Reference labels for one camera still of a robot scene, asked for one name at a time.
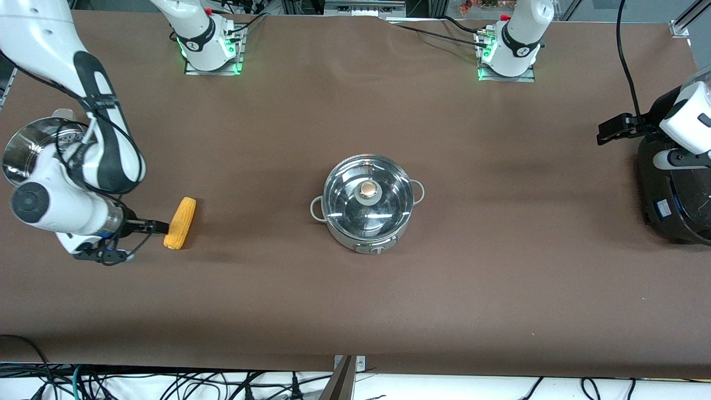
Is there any yellow corn cob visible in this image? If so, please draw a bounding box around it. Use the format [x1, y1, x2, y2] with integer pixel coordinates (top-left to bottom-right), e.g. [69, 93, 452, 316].
[163, 197, 197, 250]

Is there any glass pot lid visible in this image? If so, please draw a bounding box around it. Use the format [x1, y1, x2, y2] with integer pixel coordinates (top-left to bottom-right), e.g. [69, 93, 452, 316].
[323, 154, 415, 236]

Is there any silver steamer pot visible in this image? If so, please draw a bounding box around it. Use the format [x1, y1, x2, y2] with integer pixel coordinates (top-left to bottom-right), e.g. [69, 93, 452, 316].
[2, 108, 91, 187]

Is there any silver electric cooking pot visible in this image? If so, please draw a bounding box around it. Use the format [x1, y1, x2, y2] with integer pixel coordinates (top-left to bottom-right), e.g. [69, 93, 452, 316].
[310, 154, 425, 255]

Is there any black rice cooker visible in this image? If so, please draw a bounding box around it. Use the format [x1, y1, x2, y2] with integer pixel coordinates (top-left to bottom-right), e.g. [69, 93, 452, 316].
[637, 84, 711, 246]

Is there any grey power strip box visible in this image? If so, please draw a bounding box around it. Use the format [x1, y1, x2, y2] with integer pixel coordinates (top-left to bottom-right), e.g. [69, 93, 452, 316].
[324, 0, 407, 18]

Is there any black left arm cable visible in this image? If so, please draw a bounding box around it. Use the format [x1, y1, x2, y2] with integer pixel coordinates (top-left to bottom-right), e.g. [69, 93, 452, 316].
[617, 0, 653, 126]

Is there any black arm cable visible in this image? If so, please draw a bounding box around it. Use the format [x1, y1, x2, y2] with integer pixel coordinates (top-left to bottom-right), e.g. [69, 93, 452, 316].
[0, 50, 153, 251]
[617, 0, 653, 126]

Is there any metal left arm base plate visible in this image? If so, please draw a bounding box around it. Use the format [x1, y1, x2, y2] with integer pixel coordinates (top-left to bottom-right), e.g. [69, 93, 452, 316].
[474, 28, 536, 83]

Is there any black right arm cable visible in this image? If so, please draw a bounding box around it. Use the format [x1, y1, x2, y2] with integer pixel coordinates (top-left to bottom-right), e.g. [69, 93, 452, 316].
[0, 50, 153, 251]

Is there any black looped floor cable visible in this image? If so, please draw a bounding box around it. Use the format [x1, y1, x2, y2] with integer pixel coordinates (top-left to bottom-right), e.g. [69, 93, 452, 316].
[0, 333, 54, 400]

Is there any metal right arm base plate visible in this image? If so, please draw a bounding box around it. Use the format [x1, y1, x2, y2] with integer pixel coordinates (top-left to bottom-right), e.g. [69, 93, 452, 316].
[184, 24, 246, 76]

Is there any black left base cable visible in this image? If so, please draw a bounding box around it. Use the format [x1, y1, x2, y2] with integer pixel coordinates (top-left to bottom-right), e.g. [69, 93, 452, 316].
[386, 16, 492, 49]

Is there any black base cable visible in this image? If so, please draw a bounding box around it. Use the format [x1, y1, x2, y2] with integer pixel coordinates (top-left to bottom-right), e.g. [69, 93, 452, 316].
[222, 10, 272, 38]
[386, 16, 492, 49]

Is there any black right base cable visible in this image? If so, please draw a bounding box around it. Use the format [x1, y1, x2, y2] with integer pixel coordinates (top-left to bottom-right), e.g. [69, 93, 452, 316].
[222, 10, 272, 38]

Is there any dark camera stand bar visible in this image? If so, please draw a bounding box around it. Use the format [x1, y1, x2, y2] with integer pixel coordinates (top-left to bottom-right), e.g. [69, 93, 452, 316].
[318, 356, 356, 400]

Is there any metal table clamp bracket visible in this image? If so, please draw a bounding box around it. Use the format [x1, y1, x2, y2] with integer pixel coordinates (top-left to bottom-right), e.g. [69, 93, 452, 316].
[333, 355, 367, 374]

